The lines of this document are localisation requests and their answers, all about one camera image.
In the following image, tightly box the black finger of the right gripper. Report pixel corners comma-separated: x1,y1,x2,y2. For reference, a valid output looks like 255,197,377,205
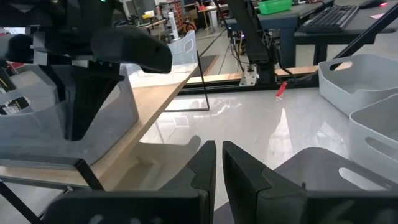
39,65,66,104
63,66,123,141

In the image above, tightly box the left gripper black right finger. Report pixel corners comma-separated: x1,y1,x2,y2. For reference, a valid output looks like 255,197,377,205
221,140,309,224

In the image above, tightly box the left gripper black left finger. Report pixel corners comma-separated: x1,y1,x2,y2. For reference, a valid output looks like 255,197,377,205
157,139,217,224

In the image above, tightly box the smoky grey translucent basket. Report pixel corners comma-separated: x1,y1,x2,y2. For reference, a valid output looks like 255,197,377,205
0,63,140,166
273,146,398,192

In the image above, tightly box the clear frosted plastic basket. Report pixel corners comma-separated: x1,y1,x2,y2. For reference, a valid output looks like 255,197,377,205
126,30,200,88

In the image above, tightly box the wooden shelf with black legs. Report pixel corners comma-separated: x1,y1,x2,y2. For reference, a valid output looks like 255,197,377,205
0,51,211,224

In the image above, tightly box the white cylinder tower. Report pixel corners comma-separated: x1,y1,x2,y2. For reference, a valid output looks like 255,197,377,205
167,11,181,40

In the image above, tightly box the orange metal rack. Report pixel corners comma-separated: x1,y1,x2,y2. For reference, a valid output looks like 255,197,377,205
157,0,189,34

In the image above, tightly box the dark floor mat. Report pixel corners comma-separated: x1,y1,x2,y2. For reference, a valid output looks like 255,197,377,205
198,54,220,77

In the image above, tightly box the light wooden plank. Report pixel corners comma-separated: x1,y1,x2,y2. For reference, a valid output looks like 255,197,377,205
186,64,320,85

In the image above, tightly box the black desk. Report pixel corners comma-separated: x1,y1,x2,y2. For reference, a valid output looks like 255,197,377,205
294,6,398,67

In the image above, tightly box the green plastic basket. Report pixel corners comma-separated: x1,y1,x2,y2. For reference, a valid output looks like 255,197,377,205
257,0,294,16

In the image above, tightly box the black keyboard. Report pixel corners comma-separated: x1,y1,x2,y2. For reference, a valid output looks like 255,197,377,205
297,4,361,34

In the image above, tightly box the black computer mouse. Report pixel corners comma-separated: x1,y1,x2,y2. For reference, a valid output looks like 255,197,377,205
358,0,389,9

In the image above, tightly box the black rounded camera housing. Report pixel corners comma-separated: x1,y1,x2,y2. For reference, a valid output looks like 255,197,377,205
91,26,174,75

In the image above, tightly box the white metal bracket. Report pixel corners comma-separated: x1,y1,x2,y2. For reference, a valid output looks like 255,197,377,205
238,63,259,88

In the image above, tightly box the black cable bundle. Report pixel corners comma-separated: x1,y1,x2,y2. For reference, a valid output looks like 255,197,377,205
229,29,301,85

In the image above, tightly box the black diagonal frame strut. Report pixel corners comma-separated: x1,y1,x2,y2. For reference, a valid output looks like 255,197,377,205
333,2,398,60

